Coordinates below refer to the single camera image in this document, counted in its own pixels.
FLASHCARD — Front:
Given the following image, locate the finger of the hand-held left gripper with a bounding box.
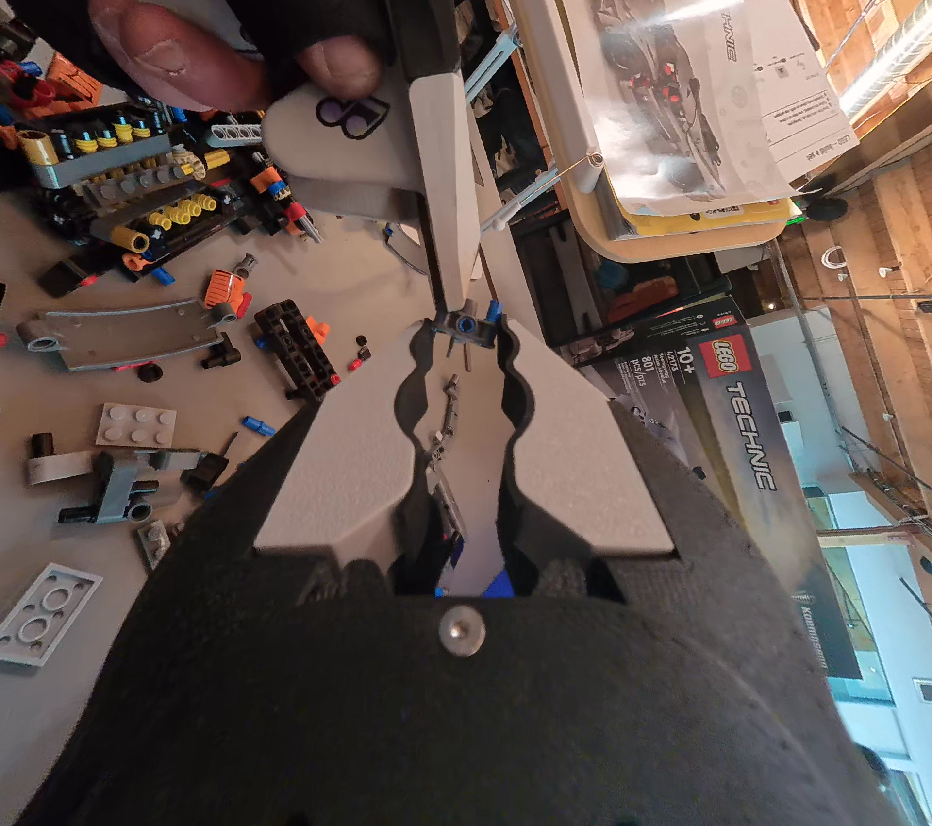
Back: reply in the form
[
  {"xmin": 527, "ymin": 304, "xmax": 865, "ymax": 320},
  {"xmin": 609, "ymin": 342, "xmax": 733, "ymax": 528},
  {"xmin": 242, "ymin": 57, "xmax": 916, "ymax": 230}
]
[{"xmin": 408, "ymin": 70, "xmax": 483, "ymax": 313}]

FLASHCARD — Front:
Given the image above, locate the white book stand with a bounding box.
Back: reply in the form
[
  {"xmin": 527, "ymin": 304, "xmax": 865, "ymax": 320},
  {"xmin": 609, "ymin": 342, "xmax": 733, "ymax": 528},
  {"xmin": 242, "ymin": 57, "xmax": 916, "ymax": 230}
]
[{"xmin": 459, "ymin": 0, "xmax": 809, "ymax": 262}]

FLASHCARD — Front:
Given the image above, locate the lego instruction booklet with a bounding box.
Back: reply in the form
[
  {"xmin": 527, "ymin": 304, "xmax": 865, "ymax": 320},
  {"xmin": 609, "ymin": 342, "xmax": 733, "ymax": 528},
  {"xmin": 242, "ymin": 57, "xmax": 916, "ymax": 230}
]
[{"xmin": 549, "ymin": 0, "xmax": 860, "ymax": 240}]

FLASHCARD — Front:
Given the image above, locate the lego car chassis assembly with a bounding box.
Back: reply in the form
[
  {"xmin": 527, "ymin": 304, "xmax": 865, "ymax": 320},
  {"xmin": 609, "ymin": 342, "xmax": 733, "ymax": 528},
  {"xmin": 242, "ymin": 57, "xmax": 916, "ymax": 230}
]
[{"xmin": 0, "ymin": 54, "xmax": 325, "ymax": 281}]

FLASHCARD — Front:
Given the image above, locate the lego set box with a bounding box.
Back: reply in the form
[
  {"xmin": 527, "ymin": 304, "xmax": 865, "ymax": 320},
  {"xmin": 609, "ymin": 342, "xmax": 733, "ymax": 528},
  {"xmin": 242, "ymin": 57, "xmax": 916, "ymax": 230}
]
[{"xmin": 575, "ymin": 312, "xmax": 864, "ymax": 681}]

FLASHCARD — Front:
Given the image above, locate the grey lego cylinder bracket assembly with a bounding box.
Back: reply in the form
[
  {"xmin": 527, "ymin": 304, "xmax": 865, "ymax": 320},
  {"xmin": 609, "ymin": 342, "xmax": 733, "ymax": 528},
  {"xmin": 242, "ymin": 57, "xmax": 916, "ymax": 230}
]
[{"xmin": 426, "ymin": 458, "xmax": 468, "ymax": 543}]

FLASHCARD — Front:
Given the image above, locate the dark grey lego connector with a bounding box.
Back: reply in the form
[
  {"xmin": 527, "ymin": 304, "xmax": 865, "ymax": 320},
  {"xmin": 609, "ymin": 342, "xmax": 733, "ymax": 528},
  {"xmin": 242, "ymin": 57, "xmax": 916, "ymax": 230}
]
[{"xmin": 431, "ymin": 300, "xmax": 505, "ymax": 350}]

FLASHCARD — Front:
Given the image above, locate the black lego frame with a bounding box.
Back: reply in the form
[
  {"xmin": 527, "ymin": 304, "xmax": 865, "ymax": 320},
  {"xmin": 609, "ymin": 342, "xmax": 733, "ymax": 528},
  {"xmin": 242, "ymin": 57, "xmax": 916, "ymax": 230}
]
[{"xmin": 253, "ymin": 299, "xmax": 341, "ymax": 402}]

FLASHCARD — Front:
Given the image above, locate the orange striped lego panel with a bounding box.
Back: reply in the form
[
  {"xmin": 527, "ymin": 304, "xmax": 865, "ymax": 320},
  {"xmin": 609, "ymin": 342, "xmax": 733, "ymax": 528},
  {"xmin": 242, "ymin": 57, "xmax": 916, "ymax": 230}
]
[{"xmin": 204, "ymin": 269, "xmax": 249, "ymax": 313}]

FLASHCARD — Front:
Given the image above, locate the light grey studded lego plate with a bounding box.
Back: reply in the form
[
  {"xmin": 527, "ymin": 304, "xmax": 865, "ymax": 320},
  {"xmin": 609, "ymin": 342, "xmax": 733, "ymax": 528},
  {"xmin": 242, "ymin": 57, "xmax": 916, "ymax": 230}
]
[{"xmin": 95, "ymin": 401, "xmax": 178, "ymax": 448}]

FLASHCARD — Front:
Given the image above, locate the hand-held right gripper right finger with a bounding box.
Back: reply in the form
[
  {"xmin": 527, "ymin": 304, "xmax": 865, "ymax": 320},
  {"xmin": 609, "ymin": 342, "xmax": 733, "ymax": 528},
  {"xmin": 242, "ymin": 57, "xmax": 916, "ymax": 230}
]
[{"xmin": 497, "ymin": 318, "xmax": 676, "ymax": 599}]

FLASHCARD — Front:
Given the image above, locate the lego subassembly with curved panel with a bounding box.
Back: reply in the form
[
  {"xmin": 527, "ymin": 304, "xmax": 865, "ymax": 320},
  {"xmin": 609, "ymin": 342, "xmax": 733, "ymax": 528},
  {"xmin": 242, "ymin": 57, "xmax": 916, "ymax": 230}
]
[{"xmin": 16, "ymin": 296, "xmax": 245, "ymax": 375}]

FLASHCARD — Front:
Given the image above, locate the person's left hand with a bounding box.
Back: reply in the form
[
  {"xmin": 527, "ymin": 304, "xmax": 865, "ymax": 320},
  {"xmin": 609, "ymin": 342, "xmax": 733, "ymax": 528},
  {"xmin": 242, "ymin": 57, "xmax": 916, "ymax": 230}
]
[{"xmin": 0, "ymin": 0, "xmax": 387, "ymax": 113}]

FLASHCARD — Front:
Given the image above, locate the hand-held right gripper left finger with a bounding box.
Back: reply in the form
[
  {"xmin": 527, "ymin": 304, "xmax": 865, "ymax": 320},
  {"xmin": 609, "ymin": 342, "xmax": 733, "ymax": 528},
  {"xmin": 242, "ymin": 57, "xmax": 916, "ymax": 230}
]
[{"xmin": 255, "ymin": 322, "xmax": 447, "ymax": 597}]

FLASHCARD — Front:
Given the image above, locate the blue bin holding plastic bags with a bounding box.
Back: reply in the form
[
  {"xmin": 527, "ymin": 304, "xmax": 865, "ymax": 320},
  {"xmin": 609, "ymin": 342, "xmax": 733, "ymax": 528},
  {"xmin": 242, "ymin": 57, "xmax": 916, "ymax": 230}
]
[{"xmin": 437, "ymin": 535, "xmax": 514, "ymax": 600}]

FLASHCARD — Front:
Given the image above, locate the ceiling light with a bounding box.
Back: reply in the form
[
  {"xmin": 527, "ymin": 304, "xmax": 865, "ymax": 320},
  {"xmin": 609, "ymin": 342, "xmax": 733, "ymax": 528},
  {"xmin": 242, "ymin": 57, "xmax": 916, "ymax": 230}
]
[{"xmin": 837, "ymin": 0, "xmax": 932, "ymax": 120}]

